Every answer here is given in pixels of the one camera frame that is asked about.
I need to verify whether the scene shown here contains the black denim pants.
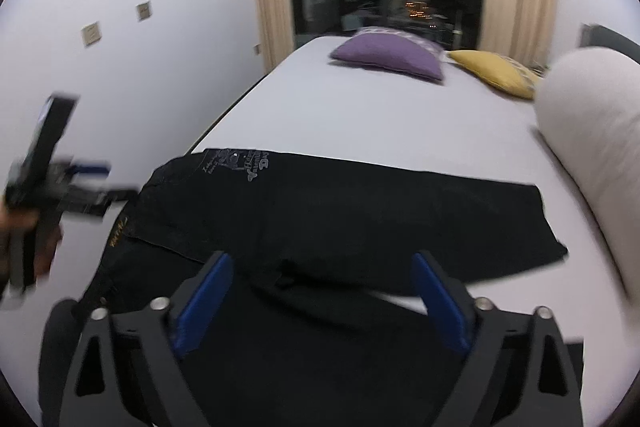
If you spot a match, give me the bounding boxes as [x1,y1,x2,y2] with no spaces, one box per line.
[74,147,585,427]

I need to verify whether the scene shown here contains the person's left hand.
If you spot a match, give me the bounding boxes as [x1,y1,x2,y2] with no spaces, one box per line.
[1,204,63,279]

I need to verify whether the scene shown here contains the yellow cushion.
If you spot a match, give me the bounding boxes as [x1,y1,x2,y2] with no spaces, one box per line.
[448,50,541,101]

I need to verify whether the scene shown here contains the rolled beige duvet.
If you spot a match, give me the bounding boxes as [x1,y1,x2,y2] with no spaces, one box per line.
[534,46,639,303]

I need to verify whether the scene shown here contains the purple cushion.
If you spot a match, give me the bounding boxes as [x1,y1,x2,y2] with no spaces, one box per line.
[330,26,444,82]

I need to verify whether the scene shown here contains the dark grey headboard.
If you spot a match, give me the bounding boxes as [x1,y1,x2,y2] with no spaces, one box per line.
[578,25,640,63]

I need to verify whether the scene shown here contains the lower wall switch plate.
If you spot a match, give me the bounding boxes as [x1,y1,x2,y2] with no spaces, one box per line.
[81,22,102,48]

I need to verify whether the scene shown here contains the wall switch plate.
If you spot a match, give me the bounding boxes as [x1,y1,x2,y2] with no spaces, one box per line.
[81,22,102,48]
[137,1,152,22]

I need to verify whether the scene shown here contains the upper wall switch plate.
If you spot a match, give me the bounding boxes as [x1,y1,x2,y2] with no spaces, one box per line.
[137,1,152,22]

